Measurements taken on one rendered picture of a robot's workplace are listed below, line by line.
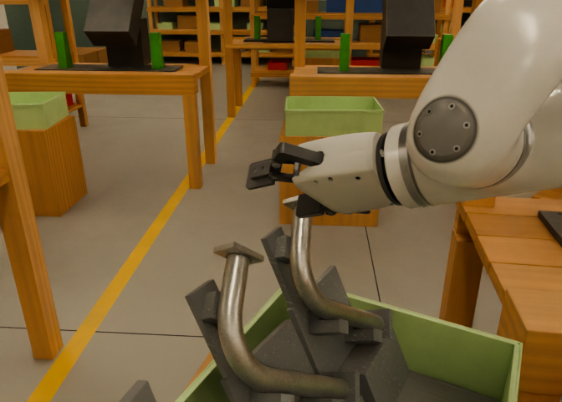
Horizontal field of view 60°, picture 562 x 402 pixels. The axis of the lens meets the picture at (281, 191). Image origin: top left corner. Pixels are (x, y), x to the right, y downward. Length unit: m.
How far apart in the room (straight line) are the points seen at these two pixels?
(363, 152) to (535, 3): 0.19
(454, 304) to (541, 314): 0.67
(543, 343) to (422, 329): 0.25
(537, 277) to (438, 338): 0.41
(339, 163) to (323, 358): 0.42
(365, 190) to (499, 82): 0.19
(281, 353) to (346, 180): 0.33
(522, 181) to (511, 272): 0.83
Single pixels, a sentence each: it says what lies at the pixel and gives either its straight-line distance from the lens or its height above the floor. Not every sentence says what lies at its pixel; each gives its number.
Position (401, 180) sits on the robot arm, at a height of 1.32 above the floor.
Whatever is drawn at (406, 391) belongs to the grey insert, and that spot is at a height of 0.85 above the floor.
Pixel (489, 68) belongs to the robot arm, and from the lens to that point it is 0.36.
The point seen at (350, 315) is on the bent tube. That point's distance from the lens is 0.80.
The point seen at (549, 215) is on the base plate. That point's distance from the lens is 1.54.
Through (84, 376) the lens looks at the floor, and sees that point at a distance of 2.30.
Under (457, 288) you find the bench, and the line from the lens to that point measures 1.69.
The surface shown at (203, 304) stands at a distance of 0.64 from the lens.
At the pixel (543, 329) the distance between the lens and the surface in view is 1.05.
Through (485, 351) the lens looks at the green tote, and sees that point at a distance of 0.91.
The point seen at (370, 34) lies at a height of 0.82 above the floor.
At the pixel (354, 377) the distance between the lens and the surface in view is 0.76.
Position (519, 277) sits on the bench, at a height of 0.88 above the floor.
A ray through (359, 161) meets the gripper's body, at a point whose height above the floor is 1.33.
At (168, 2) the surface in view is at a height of 1.21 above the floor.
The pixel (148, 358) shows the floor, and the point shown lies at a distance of 2.30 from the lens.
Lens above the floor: 1.48
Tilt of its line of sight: 23 degrees down
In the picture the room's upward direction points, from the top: straight up
